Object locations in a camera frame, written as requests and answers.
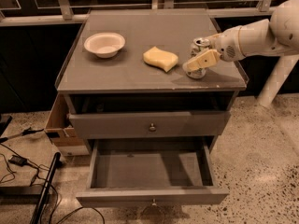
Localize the black handled tool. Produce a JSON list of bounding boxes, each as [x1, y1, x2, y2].
[[0, 128, 44, 143]]

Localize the black cable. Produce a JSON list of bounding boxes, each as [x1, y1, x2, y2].
[[0, 143, 106, 224]]

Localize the white paper bowl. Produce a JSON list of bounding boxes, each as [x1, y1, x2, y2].
[[84, 33, 125, 59]]

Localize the grey open middle drawer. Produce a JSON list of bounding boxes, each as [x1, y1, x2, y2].
[[77, 137, 229, 207]]

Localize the green white 7up can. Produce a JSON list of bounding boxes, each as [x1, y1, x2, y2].
[[183, 37, 210, 79]]

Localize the yellow sponge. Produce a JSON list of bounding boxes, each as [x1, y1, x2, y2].
[[143, 47, 178, 73]]

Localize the grey top drawer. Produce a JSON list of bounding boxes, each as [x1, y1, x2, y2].
[[69, 111, 230, 139]]

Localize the black pole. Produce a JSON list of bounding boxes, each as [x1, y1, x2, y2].
[[30, 152, 61, 224]]

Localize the black power adapter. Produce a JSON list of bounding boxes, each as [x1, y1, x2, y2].
[[8, 155, 27, 167]]

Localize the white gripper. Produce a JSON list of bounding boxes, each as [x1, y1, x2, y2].
[[183, 26, 245, 72]]

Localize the grey drawer cabinet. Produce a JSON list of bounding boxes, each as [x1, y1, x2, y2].
[[54, 8, 249, 209]]

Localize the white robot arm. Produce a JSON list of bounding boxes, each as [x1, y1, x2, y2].
[[183, 0, 299, 77]]

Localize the white support column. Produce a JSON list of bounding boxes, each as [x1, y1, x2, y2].
[[257, 55, 299, 107]]

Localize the cardboard box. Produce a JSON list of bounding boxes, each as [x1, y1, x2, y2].
[[45, 94, 89, 156]]

